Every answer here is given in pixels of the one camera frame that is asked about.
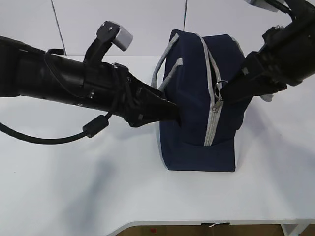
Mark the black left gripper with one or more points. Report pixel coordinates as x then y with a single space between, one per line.
112 88

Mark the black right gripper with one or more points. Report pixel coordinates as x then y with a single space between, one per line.
257 78

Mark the navy blue lunch bag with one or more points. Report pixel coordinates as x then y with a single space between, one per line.
189 73

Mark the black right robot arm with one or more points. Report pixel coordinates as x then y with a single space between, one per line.
286 58

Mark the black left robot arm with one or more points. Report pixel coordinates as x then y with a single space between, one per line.
29 71

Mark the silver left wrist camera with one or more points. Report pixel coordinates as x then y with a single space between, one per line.
108 34

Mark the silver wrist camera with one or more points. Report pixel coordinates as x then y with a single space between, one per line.
108 34
270 5

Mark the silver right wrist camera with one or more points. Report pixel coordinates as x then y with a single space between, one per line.
270 5

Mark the white table leg frame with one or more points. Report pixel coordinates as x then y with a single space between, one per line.
294 229

